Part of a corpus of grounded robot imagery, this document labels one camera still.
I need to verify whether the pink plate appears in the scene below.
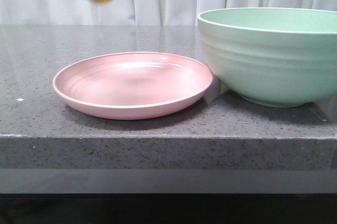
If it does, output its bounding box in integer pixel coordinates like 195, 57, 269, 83
53, 52, 213, 120

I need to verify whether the green bowl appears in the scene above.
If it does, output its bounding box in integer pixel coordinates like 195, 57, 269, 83
197, 7, 336, 108

